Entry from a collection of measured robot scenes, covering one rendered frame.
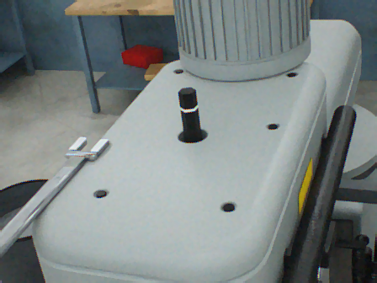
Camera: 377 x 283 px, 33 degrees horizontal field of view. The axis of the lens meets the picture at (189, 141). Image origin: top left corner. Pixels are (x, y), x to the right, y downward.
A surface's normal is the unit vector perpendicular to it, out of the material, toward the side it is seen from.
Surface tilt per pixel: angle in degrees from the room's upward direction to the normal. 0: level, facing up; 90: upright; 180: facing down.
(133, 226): 0
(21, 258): 94
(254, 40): 90
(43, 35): 90
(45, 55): 90
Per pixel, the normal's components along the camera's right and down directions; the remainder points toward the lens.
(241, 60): -0.09, 0.51
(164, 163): -0.12, -0.86
